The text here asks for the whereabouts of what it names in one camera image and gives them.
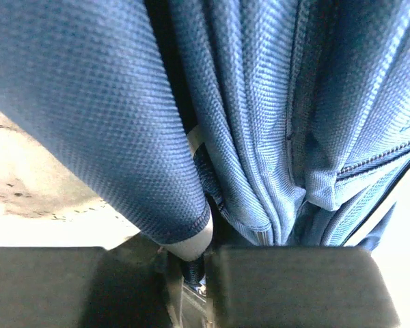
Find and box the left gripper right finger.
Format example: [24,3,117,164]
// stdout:
[206,246,400,327]

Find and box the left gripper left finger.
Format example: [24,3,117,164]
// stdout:
[0,245,175,327]

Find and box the navy blue student backpack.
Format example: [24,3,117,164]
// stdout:
[0,1,410,272]

